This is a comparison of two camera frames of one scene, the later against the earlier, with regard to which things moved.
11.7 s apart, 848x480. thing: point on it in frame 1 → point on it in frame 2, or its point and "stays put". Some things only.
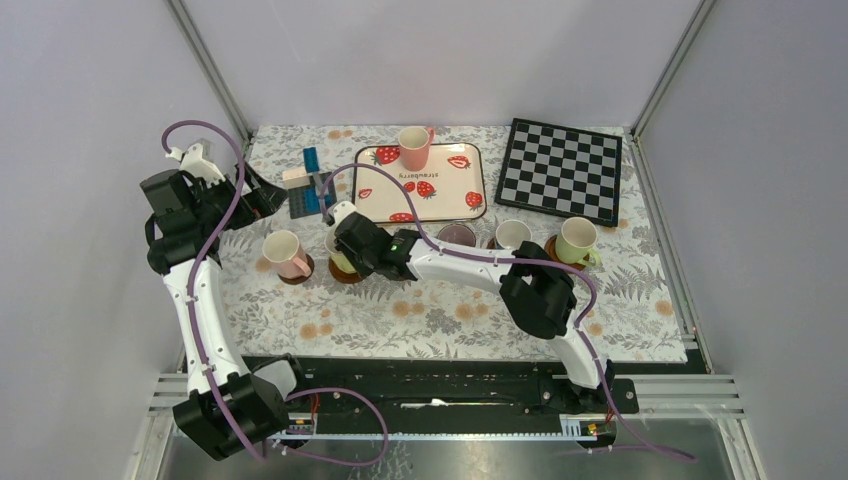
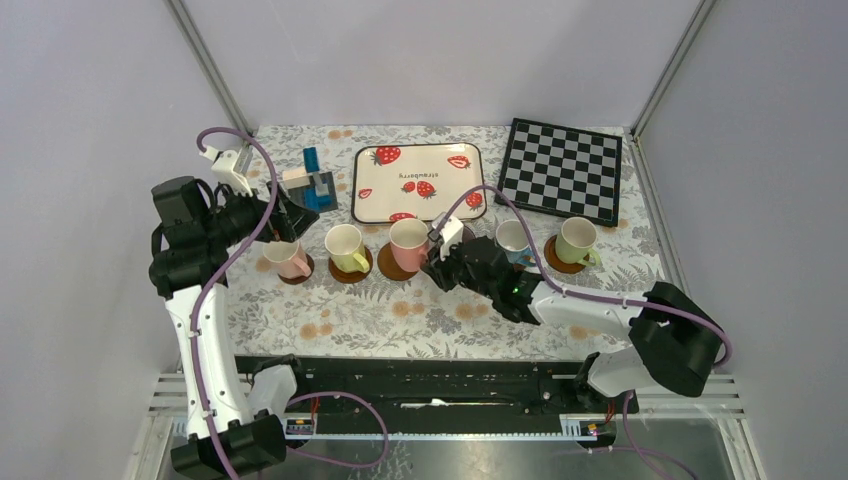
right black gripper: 362,270 → 438,270
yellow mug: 336,256 stays put
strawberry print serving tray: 452,187 stays put
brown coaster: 349,278 stays put
